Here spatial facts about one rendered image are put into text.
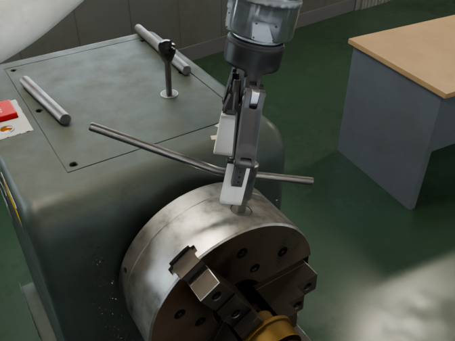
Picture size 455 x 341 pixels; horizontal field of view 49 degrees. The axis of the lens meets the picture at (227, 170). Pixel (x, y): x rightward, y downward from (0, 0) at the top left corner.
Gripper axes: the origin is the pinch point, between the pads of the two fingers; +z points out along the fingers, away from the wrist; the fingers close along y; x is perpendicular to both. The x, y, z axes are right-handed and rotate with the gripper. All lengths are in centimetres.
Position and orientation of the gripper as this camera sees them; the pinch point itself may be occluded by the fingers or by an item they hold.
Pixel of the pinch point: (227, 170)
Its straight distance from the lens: 74.0
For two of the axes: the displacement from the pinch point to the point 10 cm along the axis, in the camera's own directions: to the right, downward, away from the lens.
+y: 0.8, 5.2, -8.5
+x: 9.8, 1.2, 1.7
